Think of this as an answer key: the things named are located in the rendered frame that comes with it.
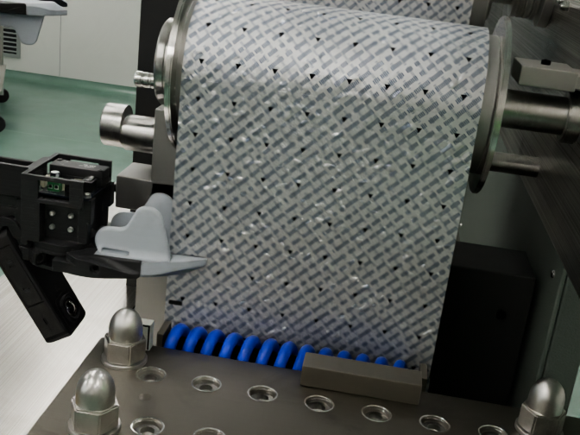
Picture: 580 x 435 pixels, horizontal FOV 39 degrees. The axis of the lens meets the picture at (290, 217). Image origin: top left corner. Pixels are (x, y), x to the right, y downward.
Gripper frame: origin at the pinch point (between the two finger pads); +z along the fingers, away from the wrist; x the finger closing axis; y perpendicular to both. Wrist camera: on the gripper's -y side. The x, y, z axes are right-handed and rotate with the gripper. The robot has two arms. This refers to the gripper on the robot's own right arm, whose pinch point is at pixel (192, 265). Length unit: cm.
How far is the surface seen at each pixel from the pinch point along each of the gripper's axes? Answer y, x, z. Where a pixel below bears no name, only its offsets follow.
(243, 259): 1.4, -0.2, 4.4
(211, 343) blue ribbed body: -5.3, -3.4, 2.9
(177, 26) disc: 19.9, -0.1, -2.7
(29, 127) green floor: -109, 420, -202
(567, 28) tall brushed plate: 22.1, 18.7, 30.2
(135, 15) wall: -49, 556, -180
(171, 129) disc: 11.6, 0.3, -2.7
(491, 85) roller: 18.5, 0.9, 22.0
